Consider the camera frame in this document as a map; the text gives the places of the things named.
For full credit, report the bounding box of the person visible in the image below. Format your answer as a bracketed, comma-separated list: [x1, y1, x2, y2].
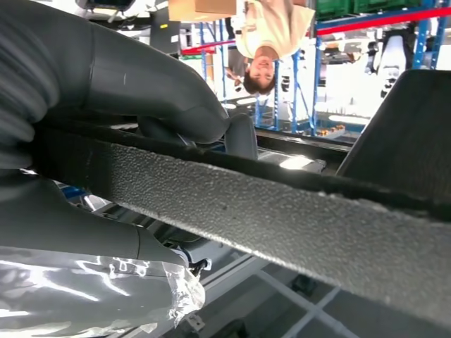
[225, 0, 316, 96]

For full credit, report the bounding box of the green plastic crate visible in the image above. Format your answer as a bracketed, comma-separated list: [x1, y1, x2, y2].
[315, 0, 423, 20]

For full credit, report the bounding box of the red barrier belt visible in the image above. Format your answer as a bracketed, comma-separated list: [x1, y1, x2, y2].
[181, 6, 451, 56]

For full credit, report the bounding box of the blue metal shelf rack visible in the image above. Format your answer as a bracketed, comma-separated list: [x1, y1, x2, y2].
[199, 0, 451, 136]

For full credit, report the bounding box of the cardboard box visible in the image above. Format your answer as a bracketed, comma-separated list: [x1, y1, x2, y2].
[168, 0, 237, 23]

